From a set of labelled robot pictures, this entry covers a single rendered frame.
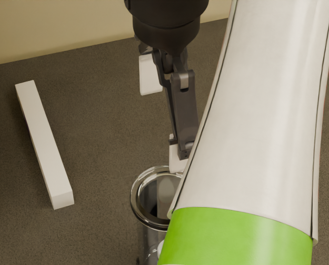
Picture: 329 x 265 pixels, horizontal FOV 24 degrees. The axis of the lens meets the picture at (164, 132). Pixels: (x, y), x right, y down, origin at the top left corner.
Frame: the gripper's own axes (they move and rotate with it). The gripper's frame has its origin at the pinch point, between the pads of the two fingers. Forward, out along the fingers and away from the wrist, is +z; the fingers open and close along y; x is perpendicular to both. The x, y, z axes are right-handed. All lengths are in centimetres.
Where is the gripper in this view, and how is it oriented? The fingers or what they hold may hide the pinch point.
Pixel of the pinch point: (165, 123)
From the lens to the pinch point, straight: 98.6
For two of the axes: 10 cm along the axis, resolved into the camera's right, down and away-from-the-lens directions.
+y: 2.9, 7.4, -6.1
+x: 9.6, -2.2, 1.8
